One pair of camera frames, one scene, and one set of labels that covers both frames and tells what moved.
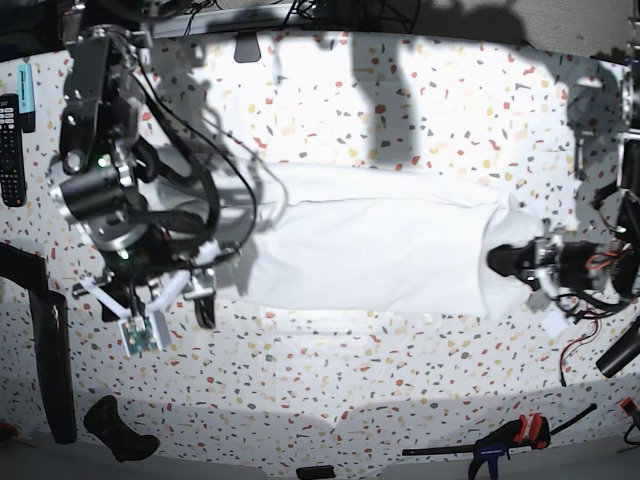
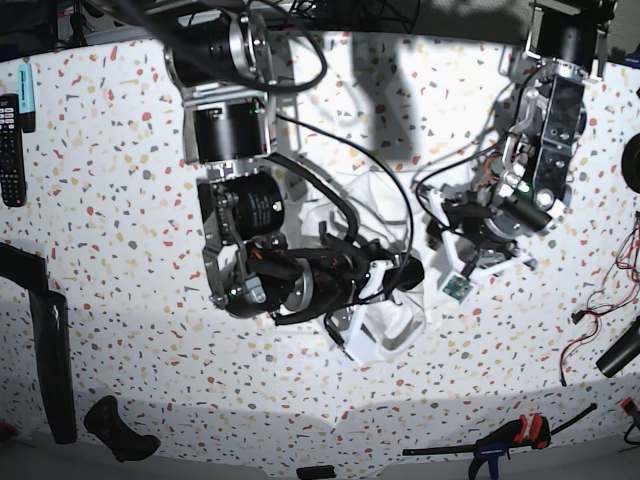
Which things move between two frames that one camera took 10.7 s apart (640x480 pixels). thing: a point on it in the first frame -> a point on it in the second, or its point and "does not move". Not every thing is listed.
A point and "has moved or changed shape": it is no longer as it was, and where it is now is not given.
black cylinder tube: (625, 349) does not move
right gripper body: (558, 269) -> (474, 244)
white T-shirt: (374, 240) has moved or changed shape
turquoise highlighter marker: (26, 97) does not move
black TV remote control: (13, 183) does not move
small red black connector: (629, 406) does not move
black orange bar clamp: (497, 442) does not move
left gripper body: (139, 305) -> (357, 278)
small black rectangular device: (315, 472) does not move
